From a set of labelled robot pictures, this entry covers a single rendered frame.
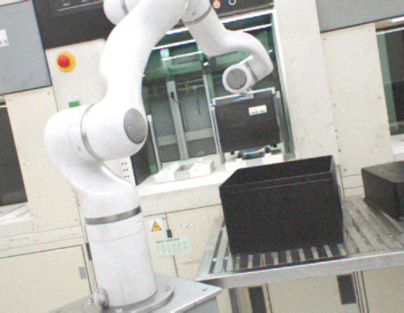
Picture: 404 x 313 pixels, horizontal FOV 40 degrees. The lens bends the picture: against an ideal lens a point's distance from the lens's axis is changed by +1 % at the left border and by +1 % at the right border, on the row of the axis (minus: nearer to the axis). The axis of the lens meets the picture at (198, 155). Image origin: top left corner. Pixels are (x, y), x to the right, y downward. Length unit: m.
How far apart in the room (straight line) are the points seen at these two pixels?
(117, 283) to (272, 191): 0.43
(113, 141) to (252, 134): 1.00
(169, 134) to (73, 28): 1.01
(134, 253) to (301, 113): 0.82
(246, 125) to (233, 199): 0.69
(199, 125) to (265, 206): 1.42
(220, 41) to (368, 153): 0.61
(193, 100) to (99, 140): 1.67
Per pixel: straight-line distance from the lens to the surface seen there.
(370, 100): 1.84
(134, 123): 1.09
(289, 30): 1.77
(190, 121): 2.74
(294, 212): 1.35
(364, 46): 1.84
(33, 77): 1.95
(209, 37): 1.57
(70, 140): 1.14
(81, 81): 1.91
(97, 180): 1.16
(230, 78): 1.65
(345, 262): 1.26
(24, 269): 2.08
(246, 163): 2.03
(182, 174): 2.05
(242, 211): 1.37
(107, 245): 1.15
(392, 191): 1.50
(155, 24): 1.30
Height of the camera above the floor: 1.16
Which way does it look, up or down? 6 degrees down
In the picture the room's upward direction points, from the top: 11 degrees counter-clockwise
